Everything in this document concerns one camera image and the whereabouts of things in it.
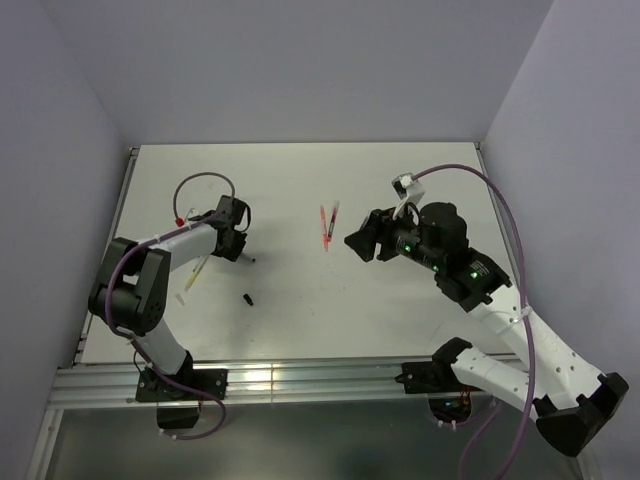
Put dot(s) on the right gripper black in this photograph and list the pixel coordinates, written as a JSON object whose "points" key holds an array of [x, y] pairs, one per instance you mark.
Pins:
{"points": [[380, 223]]}

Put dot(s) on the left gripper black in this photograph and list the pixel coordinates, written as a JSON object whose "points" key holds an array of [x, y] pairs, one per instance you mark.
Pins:
{"points": [[234, 253]]}

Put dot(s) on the red pen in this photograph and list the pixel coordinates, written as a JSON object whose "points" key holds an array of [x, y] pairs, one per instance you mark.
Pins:
{"points": [[332, 220]]}

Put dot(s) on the orange pen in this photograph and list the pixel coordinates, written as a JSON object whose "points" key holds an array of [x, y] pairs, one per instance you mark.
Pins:
{"points": [[324, 228]]}

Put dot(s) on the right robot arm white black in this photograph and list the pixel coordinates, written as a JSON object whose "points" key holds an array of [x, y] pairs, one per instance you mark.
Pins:
{"points": [[567, 398]]}

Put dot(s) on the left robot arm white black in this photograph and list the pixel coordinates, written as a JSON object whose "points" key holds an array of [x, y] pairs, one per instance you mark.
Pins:
{"points": [[130, 294]]}

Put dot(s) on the yellow pen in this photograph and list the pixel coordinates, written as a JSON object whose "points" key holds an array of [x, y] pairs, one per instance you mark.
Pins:
{"points": [[196, 272]]}

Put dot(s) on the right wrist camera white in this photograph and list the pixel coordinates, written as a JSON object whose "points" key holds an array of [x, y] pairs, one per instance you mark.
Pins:
{"points": [[409, 191]]}

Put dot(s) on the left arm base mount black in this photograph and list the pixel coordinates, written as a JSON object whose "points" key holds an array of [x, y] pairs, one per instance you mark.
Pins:
{"points": [[180, 398]]}

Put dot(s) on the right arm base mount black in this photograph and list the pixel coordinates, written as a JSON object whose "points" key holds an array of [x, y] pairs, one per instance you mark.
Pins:
{"points": [[449, 400]]}

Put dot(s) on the aluminium rail frame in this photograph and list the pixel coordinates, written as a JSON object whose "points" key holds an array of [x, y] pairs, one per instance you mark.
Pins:
{"points": [[324, 326]]}

